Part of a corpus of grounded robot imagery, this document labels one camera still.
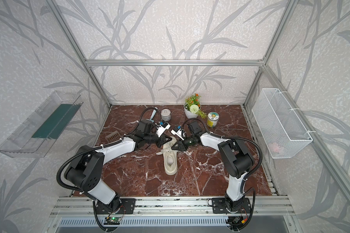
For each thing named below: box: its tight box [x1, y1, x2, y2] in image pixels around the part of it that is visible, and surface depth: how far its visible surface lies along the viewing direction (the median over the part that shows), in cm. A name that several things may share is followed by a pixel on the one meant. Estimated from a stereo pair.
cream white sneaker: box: [162, 136, 179, 176], surface depth 86 cm
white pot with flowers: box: [183, 93, 208, 119], surface depth 104 cm
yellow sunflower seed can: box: [206, 111, 220, 128], surface depth 104 cm
